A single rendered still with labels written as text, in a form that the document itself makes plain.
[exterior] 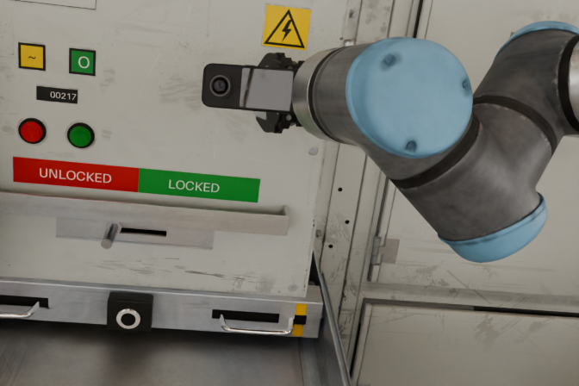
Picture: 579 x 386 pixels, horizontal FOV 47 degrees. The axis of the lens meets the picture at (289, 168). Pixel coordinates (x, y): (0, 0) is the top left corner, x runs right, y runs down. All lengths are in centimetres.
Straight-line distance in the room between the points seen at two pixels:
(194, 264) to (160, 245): 5
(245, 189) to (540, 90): 43
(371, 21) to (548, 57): 49
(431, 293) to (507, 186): 72
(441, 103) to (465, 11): 58
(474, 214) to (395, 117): 12
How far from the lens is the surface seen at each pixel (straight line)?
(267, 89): 68
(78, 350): 98
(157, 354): 97
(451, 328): 131
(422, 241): 120
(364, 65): 51
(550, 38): 67
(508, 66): 65
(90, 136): 88
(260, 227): 87
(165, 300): 96
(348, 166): 113
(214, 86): 69
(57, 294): 98
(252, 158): 88
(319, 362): 98
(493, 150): 57
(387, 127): 49
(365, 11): 107
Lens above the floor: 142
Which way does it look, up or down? 20 degrees down
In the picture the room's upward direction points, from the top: 8 degrees clockwise
